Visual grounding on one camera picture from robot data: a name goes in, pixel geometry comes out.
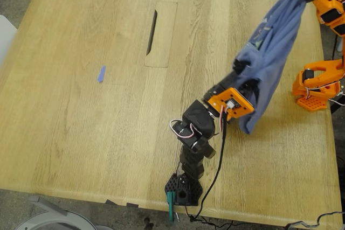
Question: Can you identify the blue tape strip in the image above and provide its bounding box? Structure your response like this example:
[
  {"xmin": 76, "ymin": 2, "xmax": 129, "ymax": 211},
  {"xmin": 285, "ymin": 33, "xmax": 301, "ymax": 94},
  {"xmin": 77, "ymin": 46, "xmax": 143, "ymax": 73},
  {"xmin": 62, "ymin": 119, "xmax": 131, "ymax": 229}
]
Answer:
[{"xmin": 96, "ymin": 65, "xmax": 107, "ymax": 83}]

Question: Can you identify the loose black cable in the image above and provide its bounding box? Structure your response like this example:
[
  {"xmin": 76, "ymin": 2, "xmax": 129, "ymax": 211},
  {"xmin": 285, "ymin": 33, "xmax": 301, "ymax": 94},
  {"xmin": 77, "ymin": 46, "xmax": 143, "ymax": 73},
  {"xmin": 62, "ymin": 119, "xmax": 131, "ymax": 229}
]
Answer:
[{"xmin": 285, "ymin": 210, "xmax": 345, "ymax": 229}]

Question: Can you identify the green table clamp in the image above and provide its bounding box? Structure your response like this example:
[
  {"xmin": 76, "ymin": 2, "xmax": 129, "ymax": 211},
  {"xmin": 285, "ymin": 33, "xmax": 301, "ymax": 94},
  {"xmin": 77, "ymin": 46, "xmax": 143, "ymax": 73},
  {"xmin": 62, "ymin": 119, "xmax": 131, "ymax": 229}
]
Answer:
[{"xmin": 165, "ymin": 191, "xmax": 176, "ymax": 221}]

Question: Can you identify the white furniture panel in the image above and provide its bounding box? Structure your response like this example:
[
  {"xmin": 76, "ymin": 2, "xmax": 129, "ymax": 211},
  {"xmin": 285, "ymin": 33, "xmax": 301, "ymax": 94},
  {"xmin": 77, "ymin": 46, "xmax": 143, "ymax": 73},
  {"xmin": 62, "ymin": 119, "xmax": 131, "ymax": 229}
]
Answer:
[{"xmin": 0, "ymin": 15, "xmax": 18, "ymax": 67}]

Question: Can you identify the large grey round base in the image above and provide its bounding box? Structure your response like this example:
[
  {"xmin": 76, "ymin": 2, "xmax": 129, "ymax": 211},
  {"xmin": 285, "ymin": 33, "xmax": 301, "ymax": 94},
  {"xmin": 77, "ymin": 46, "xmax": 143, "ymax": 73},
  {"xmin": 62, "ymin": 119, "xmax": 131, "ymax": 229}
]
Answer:
[{"xmin": 15, "ymin": 210, "xmax": 95, "ymax": 230}]

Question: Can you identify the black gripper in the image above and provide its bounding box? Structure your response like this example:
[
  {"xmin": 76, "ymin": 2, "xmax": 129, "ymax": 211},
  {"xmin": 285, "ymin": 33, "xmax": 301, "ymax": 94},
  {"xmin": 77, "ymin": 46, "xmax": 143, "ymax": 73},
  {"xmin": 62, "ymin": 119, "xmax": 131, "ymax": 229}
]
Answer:
[{"xmin": 203, "ymin": 58, "xmax": 259, "ymax": 101}]

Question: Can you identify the blue printed T-shirt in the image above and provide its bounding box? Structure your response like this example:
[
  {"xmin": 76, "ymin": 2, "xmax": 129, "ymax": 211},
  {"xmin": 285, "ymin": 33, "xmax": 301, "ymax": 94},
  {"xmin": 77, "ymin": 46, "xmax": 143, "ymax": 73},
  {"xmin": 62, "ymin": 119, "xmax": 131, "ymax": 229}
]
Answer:
[{"xmin": 232, "ymin": 0, "xmax": 315, "ymax": 135}]

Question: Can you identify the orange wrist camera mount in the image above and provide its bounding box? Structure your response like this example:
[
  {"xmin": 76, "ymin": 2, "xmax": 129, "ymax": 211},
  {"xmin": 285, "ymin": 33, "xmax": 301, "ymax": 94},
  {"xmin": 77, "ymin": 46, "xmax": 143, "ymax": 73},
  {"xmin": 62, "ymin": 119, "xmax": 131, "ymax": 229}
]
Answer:
[{"xmin": 206, "ymin": 87, "xmax": 256, "ymax": 120}]

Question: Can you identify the wooden cable slot lid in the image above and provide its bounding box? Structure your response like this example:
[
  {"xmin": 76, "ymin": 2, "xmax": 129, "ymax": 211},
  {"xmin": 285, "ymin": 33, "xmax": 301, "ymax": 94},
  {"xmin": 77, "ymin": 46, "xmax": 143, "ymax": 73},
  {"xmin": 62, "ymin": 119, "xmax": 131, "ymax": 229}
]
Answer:
[{"xmin": 143, "ymin": 1, "xmax": 178, "ymax": 68}]

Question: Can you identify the orange perforated base plate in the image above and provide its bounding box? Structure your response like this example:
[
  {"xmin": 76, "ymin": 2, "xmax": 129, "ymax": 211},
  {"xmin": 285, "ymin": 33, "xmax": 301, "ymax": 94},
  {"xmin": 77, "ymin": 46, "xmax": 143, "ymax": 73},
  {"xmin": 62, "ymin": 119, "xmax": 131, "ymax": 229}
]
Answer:
[{"xmin": 296, "ymin": 95, "xmax": 329, "ymax": 113}]

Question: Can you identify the grey metal bar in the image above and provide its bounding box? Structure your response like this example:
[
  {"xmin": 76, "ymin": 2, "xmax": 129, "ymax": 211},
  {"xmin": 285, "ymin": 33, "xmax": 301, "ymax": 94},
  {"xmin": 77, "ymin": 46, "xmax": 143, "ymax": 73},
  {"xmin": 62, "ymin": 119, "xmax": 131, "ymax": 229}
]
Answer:
[{"xmin": 26, "ymin": 194, "xmax": 68, "ymax": 216}]

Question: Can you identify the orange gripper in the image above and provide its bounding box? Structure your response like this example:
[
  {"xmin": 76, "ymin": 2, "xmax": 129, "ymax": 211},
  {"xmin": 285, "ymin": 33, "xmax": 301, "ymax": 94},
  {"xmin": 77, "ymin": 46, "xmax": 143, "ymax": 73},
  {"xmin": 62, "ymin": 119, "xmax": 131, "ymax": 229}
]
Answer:
[{"xmin": 302, "ymin": 0, "xmax": 345, "ymax": 25}]

